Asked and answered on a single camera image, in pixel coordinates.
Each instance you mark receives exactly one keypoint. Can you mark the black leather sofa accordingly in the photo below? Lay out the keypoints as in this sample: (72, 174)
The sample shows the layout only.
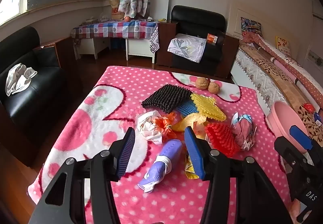
(37, 113)

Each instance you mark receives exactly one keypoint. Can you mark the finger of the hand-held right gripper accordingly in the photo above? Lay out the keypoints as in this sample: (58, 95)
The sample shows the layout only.
(285, 149)
(300, 137)

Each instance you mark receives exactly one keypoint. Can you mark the yellow knitted pad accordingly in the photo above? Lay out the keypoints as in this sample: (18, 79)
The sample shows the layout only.
(207, 107)

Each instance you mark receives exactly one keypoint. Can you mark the small blue box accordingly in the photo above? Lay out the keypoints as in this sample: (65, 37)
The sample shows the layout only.
(318, 118)

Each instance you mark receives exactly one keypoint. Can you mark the red packet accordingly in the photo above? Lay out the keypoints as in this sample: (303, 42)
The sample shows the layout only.
(308, 107)

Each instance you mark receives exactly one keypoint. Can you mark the checkered cloth side table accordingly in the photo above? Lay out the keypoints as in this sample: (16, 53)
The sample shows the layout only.
(113, 28)

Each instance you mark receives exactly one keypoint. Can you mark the polka dot quilt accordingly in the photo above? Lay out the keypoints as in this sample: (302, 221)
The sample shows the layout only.
(302, 75)

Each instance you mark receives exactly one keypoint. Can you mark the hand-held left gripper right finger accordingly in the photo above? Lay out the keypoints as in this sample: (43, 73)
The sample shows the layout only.
(195, 155)

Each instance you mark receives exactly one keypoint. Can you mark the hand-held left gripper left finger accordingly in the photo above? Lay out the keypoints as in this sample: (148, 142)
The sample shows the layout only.
(126, 153)

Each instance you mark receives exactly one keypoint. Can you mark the orange fruit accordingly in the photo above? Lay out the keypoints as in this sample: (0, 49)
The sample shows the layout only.
(127, 19)

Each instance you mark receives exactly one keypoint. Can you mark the brown walnut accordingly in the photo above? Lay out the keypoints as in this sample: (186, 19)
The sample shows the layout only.
(202, 84)
(214, 87)

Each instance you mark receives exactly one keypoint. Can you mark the yellow clear wrapper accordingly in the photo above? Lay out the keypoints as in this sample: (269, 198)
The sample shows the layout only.
(186, 120)

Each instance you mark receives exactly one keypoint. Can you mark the foil wrapper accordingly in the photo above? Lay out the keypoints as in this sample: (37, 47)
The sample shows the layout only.
(243, 130)

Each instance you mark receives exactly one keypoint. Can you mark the yellow flower pillow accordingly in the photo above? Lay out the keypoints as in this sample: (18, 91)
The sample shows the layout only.
(282, 44)

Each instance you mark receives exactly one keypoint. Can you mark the white crumpled cloth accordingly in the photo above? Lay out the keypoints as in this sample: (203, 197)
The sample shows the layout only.
(20, 78)

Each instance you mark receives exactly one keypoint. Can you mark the small orange box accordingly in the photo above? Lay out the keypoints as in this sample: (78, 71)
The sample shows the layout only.
(212, 38)

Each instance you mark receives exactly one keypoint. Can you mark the black leather armchair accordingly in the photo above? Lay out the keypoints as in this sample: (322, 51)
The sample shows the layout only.
(196, 22)

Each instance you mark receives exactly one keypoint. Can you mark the floral pillowcase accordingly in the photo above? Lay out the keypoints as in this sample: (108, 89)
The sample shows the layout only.
(186, 47)

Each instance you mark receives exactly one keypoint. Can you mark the pink plastic bucket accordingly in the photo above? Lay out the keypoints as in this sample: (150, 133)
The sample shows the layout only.
(280, 118)

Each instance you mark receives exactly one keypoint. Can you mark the yellow snack packet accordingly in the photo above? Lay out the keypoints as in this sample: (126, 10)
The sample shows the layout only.
(189, 171)

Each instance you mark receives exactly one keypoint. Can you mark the orange plastic wrapper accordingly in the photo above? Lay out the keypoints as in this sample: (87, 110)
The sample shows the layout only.
(164, 125)

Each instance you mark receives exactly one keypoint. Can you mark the red knitted pad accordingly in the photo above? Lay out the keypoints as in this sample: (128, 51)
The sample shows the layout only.
(222, 138)

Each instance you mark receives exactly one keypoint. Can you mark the blue knitted pad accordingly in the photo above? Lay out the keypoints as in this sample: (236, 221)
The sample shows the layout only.
(185, 107)

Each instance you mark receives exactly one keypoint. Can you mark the colourful cartoon pillow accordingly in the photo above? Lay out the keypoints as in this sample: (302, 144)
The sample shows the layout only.
(250, 24)

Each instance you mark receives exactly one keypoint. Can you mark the paper bag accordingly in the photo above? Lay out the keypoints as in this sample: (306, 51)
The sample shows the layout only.
(114, 10)

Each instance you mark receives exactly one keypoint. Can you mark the white desk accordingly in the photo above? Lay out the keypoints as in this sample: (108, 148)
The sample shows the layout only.
(140, 47)

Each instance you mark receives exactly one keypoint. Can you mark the brown floral bed sheet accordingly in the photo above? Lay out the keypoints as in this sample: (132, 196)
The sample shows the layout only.
(272, 72)

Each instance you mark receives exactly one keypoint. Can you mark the black knitted pad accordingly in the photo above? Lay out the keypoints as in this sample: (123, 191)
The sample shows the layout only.
(166, 97)

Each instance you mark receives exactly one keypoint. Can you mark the pink polka dot blanket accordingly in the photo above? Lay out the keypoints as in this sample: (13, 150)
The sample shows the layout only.
(101, 113)

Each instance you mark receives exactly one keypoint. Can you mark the white wardrobe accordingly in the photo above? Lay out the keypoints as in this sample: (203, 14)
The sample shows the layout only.
(315, 49)

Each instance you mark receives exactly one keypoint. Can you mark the white paper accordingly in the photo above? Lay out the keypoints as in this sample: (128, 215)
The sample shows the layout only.
(147, 125)

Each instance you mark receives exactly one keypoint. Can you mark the pink rolled quilt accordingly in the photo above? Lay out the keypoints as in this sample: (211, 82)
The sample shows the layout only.
(285, 70)

